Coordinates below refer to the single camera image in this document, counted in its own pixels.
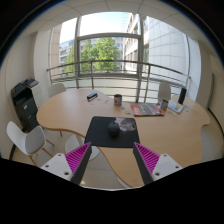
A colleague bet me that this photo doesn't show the white and blue booklet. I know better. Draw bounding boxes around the white and blue booklet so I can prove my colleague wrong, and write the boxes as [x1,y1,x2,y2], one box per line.
[167,98,185,114]

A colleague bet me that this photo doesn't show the black computer mouse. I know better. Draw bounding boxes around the black computer mouse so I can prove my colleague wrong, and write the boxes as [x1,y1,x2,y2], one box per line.
[107,121,121,138]

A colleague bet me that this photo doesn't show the metal balcony railing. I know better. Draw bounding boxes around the metal balcony railing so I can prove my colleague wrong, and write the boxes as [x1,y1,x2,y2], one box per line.
[46,59,192,103]

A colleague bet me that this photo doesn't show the black mouse pad, grey print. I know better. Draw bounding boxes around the black mouse pad, grey print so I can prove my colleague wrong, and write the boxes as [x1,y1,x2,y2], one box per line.
[83,115,141,149]

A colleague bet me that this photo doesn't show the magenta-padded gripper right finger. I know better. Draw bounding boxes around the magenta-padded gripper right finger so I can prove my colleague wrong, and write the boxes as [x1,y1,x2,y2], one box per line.
[132,142,184,186]

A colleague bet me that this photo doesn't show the red and black magazine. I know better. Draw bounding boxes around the red and black magazine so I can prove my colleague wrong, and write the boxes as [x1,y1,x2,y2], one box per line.
[130,102,166,117]

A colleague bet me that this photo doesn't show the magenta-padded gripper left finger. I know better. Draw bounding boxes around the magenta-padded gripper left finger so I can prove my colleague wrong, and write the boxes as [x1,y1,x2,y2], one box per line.
[40,142,93,186]

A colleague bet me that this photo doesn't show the white chair with wooden legs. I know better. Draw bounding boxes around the white chair with wooden legs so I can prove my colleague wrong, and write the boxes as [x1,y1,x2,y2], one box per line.
[6,120,54,167]

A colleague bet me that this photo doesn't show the black office printer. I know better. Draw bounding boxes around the black office printer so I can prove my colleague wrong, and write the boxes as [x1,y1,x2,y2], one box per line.
[10,77,40,133]

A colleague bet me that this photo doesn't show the tall black speaker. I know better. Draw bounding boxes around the tall black speaker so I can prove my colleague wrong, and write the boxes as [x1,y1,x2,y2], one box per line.
[177,87,188,105]

